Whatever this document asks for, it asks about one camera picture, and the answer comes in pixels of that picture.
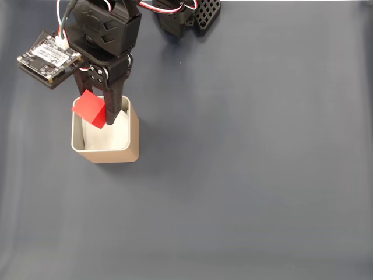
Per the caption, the bare camera circuit board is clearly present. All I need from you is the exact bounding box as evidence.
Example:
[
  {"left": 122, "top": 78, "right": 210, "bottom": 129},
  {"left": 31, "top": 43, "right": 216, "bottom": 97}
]
[{"left": 16, "top": 30, "right": 83, "bottom": 90}]

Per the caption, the beige metal box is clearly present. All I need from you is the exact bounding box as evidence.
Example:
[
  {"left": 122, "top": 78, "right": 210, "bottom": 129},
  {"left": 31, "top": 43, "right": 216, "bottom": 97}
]
[{"left": 71, "top": 95, "right": 140, "bottom": 164}]

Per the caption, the red cube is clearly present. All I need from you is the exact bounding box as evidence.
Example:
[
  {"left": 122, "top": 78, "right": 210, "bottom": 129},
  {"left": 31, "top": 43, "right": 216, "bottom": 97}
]
[{"left": 71, "top": 89, "right": 107, "bottom": 129}]

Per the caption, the black camera cable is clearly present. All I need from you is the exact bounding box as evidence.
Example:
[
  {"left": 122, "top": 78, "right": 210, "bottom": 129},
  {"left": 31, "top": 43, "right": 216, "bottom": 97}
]
[{"left": 57, "top": 0, "right": 79, "bottom": 49}]

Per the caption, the white tissue paper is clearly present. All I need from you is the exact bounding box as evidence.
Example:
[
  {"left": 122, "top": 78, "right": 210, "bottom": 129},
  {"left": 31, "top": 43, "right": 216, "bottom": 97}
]
[{"left": 81, "top": 112, "right": 131, "bottom": 152}]

